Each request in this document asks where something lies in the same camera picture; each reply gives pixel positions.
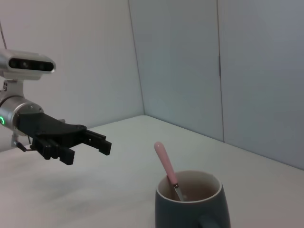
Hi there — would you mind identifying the pink handled metal spoon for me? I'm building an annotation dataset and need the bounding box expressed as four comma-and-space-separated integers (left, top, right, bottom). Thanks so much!
153, 142, 188, 202

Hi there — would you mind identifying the grey ceramic cup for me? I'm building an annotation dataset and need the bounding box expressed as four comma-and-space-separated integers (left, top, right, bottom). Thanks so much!
155, 170, 231, 228

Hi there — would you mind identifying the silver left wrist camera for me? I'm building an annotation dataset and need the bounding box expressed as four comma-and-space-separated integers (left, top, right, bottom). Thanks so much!
0, 49, 57, 81

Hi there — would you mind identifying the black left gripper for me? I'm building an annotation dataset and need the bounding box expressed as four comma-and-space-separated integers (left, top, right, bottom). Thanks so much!
18, 113, 112, 166

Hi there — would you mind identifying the left arm cable with plug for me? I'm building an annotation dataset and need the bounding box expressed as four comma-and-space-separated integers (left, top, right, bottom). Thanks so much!
10, 134, 34, 152

